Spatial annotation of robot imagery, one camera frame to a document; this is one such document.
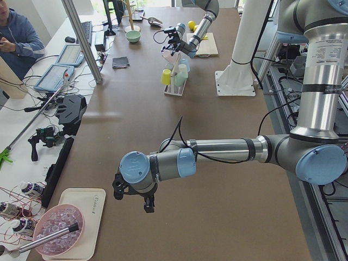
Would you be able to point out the pink cup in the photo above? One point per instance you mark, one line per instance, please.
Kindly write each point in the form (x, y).
(170, 56)

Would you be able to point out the green grabber tool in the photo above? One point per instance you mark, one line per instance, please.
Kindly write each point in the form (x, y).
(5, 153)

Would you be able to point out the aluminium frame post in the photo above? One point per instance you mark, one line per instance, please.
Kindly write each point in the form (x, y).
(77, 27)

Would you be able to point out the teach pendant upper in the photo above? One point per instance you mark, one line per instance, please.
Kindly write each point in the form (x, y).
(71, 55)

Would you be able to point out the white cup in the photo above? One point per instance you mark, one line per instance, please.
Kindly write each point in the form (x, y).
(182, 67)

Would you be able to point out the black keyboard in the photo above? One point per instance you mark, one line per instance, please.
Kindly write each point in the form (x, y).
(87, 29)

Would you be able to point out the teach pendant lower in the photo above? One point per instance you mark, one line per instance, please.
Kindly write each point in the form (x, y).
(52, 79)

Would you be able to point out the bottle carrier with bottles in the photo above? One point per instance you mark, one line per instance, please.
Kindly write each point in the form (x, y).
(28, 208)

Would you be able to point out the pink bowl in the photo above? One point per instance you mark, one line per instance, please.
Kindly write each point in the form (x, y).
(56, 219)

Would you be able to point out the metal scoop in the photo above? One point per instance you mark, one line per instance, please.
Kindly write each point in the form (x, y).
(153, 21)

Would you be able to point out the green bowl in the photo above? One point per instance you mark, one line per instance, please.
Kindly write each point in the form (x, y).
(133, 36)

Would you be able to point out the mint green cup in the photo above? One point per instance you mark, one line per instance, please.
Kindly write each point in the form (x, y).
(180, 78)

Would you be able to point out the yellow cup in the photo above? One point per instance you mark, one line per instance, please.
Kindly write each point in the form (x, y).
(166, 77)

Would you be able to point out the light blue cup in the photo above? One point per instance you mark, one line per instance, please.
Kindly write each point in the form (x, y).
(186, 62)

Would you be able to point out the cream tray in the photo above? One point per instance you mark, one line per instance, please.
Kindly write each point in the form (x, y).
(90, 203)

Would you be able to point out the grey cup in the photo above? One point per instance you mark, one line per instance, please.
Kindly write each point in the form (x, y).
(169, 66)

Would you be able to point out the yellow lemon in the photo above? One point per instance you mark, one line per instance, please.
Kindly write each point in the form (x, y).
(191, 25)

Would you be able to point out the person in blue hoodie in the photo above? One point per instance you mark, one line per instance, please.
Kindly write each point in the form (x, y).
(20, 43)

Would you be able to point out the black computer mouse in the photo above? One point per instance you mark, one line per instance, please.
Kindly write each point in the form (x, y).
(69, 39)

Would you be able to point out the grey cloth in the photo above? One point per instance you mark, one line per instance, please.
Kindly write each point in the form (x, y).
(120, 62)

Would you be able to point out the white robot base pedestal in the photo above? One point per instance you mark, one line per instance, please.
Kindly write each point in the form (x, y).
(237, 78)

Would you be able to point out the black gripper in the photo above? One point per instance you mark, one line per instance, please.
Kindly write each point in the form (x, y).
(144, 194)
(175, 41)

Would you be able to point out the black perforated cover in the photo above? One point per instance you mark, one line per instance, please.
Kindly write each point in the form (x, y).
(70, 112)

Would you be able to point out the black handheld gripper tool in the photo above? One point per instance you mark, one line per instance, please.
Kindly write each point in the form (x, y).
(47, 136)

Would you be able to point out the white wire cup rack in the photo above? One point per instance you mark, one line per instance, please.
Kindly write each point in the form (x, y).
(172, 89)

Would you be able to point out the wooden cutting board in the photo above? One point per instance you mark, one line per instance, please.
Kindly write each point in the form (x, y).
(207, 47)

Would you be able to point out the teach pendant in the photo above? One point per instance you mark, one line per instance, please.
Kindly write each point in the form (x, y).
(71, 55)
(52, 79)

